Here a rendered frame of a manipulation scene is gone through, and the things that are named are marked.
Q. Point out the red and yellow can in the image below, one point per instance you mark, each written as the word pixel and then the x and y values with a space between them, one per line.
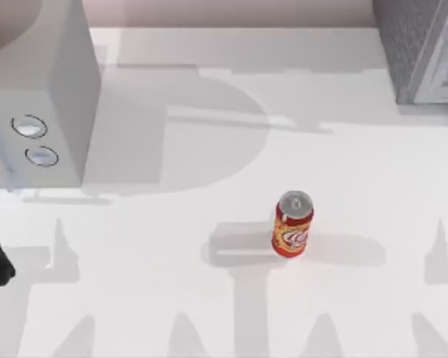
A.
pixel 292 231

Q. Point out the round microwave knob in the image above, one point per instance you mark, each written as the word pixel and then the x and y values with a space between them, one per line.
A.
pixel 29 126
pixel 42 156

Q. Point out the pale microwave oven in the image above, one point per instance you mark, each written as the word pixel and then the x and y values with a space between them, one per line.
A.
pixel 59 67

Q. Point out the grey cabinet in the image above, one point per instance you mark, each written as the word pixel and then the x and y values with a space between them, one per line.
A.
pixel 407 48

